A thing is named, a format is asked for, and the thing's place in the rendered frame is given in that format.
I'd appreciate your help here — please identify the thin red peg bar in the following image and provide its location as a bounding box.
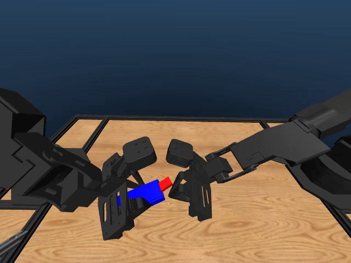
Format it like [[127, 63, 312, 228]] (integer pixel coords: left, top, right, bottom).
[[158, 176, 173, 192]]

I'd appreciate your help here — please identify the blue hollow socket block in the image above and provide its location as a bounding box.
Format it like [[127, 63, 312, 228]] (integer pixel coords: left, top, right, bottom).
[[117, 179, 166, 207]]

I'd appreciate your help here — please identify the black table frame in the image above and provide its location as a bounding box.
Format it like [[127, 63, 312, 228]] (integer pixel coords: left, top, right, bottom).
[[0, 114, 351, 263]]

